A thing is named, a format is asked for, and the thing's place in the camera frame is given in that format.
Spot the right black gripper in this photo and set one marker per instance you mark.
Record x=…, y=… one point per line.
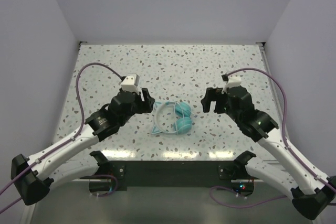
x=211, y=95

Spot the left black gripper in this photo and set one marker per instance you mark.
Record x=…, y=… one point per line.
x=147, y=106

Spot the teal cat-ear headphones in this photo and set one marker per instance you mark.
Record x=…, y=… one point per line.
x=182, y=113

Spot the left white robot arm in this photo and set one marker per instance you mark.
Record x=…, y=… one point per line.
x=32, y=175

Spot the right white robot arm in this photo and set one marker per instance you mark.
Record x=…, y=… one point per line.
x=309, y=189

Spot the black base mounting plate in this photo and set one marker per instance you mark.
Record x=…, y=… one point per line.
x=202, y=174

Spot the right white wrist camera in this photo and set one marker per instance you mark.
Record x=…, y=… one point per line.
x=230, y=82

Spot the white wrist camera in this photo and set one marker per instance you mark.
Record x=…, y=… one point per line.
x=230, y=82
x=130, y=83

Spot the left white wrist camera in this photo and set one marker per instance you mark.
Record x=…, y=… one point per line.
x=130, y=83

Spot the aluminium right frame rail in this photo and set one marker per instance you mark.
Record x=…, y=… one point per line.
x=276, y=91

